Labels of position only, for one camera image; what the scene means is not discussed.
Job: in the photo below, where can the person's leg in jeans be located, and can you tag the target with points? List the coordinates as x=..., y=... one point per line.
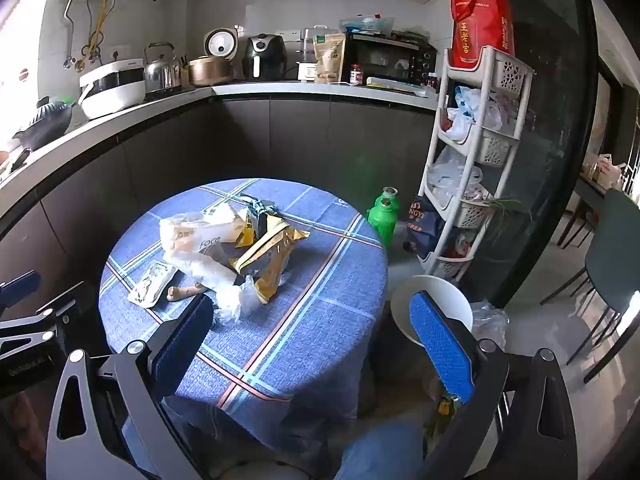
x=380, y=455

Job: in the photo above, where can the black framed glass door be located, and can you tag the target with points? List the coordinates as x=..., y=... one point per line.
x=550, y=110

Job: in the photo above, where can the green thermos bottle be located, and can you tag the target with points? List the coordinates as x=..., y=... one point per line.
x=392, y=191
x=382, y=225

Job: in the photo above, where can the brown paper bag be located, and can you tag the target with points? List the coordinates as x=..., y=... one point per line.
x=330, y=57

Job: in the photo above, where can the steel kettle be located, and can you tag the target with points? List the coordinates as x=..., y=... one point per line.
x=162, y=75

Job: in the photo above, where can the black microwave oven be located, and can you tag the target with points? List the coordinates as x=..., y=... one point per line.
x=385, y=57

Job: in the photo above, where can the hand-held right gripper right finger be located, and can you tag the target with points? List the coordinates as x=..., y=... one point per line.
x=440, y=345

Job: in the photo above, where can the clear plastic bread bag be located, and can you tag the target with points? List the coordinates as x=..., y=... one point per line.
x=190, y=237

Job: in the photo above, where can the green dining chair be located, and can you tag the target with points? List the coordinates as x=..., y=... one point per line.
x=612, y=260

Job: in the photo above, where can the white countertop cooker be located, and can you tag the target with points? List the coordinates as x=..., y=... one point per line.
x=110, y=95

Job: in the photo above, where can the clear plastic wrapper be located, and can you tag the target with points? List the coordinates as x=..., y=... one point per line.
x=232, y=305

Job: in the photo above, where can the gold cooking pot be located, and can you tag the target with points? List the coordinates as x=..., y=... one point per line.
x=207, y=72

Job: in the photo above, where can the small seasoning bottles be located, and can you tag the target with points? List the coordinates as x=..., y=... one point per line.
x=432, y=82

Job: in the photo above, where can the translucent white plastic bags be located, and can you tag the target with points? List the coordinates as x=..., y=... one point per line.
x=450, y=175

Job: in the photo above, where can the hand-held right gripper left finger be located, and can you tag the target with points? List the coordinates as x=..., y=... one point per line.
x=185, y=340

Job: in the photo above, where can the dark kitchen counter cabinet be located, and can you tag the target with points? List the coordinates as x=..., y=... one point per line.
x=300, y=135

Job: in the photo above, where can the white round rice cooker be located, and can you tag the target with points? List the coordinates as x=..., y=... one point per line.
x=222, y=42

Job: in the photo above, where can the yellow snack bag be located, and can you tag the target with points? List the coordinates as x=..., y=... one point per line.
x=272, y=260

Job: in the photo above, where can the white printed paper box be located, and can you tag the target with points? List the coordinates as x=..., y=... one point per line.
x=217, y=212

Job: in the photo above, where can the red lid jar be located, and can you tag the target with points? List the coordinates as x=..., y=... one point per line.
x=356, y=76

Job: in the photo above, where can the clear zip bag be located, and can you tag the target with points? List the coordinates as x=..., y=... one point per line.
x=367, y=24

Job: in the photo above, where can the black wok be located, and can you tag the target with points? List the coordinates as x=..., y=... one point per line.
x=45, y=122

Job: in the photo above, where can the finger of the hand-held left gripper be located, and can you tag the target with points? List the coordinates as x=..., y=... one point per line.
x=65, y=310
x=20, y=287

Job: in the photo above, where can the green leafy plant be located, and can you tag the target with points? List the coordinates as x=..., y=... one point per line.
x=495, y=205

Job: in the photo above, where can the person's left forearm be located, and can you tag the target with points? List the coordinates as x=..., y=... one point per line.
x=22, y=425

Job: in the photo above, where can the pale bags on dining table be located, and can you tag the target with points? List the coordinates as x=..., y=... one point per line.
x=607, y=170

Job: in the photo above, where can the white storage rack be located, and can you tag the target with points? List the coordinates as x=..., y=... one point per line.
x=515, y=77

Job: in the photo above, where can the small white food packet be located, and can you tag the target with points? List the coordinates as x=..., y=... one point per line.
x=150, y=285

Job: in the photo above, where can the white and blue plastic bags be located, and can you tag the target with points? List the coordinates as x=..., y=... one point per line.
x=470, y=110

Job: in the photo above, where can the red gift bag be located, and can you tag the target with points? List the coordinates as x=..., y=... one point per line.
x=480, y=30

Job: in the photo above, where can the dark blue snack bag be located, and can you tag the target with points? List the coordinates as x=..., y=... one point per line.
x=257, y=212

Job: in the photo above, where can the white wall socket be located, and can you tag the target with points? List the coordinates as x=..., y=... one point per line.
x=120, y=53

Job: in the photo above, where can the black air fryer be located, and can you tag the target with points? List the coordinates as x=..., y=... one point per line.
x=262, y=55

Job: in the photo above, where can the dark dining table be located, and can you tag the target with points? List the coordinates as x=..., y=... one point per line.
x=590, y=187

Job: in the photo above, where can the blue plaid tablecloth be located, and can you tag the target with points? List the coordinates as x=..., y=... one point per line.
x=310, y=320

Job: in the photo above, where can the dark blue printed bag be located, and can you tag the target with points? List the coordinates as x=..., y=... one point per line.
x=422, y=230

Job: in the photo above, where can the brown ginger root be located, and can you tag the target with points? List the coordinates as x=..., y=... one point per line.
x=182, y=291

